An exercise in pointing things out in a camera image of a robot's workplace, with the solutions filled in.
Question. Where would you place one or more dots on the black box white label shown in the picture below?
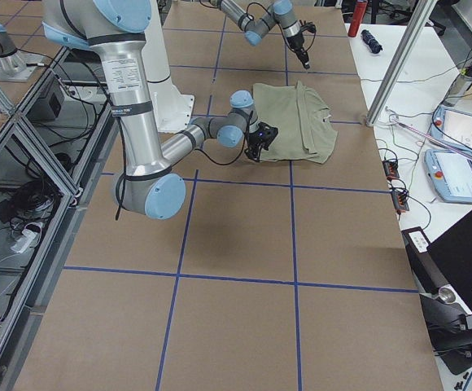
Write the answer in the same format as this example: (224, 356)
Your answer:
(426, 271)

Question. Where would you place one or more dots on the black control box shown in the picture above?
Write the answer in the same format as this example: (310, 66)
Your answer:
(49, 103)

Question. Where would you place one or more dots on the grey water bottle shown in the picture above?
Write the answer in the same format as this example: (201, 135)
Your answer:
(459, 87)

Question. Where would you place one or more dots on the dark blue folded umbrella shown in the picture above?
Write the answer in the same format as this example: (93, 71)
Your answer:
(372, 43)

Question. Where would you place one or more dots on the aluminium frame post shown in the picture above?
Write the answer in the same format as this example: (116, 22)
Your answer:
(411, 34)

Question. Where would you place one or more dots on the teach pendant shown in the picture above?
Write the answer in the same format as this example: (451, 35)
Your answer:
(450, 175)
(453, 127)

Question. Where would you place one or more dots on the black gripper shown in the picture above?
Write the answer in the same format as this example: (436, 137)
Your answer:
(296, 41)
(255, 142)

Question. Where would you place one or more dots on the white power strip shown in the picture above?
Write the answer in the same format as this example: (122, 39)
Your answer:
(29, 235)

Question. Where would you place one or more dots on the aluminium frame rack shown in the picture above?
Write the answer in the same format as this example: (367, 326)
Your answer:
(48, 172)

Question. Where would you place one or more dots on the upper teach pendant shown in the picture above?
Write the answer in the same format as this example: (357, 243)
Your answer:
(453, 127)

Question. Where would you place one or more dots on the olive green long-sleeve shirt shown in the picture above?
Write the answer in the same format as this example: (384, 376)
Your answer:
(302, 118)

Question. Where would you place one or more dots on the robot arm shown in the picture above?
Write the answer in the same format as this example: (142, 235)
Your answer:
(256, 21)
(116, 32)

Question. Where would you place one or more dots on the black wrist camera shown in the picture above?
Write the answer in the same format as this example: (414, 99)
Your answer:
(308, 26)

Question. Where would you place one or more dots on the lower teach pendant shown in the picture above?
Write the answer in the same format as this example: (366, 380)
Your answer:
(450, 175)

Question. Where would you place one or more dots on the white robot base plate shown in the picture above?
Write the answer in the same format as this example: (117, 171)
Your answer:
(172, 109)

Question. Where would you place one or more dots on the orange black electronics board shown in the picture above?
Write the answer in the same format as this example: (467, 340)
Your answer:
(390, 168)

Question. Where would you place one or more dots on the red bottle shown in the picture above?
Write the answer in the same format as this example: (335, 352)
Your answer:
(357, 17)

